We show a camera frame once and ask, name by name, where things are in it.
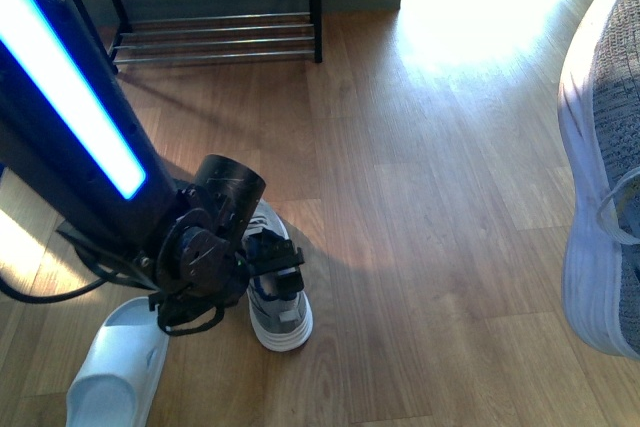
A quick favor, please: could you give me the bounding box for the light blue slipper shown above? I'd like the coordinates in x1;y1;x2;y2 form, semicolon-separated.
66;297;169;426

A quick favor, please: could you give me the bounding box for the grey sneaker navy lining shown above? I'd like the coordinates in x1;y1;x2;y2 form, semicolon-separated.
242;199;313;352

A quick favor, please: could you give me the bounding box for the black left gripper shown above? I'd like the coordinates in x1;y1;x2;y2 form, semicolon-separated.
149;154;304;335

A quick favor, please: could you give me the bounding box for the black metal shoe rack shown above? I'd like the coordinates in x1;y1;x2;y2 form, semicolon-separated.
75;0;323;70

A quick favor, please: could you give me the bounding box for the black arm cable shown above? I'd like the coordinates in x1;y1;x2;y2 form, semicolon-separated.
0;246;136;304

